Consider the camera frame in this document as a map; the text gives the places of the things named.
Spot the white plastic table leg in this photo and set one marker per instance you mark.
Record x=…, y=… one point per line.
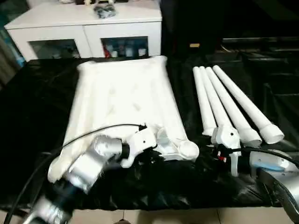
x=211, y=98
x=231, y=105
x=203, y=100
x=243, y=100

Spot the white plastic table top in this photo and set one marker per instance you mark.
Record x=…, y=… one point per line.
x=116, y=98

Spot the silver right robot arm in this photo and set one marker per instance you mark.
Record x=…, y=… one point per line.
x=268, y=163

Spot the red bottle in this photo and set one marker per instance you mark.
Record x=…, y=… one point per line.
x=107, y=51

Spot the black work mat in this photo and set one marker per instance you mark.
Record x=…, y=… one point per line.
x=35, y=116

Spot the white cabinet with glass doors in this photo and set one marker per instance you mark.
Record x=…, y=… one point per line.
x=70, y=25

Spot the beige curtain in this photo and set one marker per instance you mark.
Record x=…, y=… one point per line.
x=9, y=65

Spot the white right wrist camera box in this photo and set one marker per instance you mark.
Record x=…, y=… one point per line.
x=226, y=137

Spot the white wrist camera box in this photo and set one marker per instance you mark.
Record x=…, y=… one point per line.
x=142, y=142
x=226, y=137

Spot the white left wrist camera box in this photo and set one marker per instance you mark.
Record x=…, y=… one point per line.
x=142, y=142

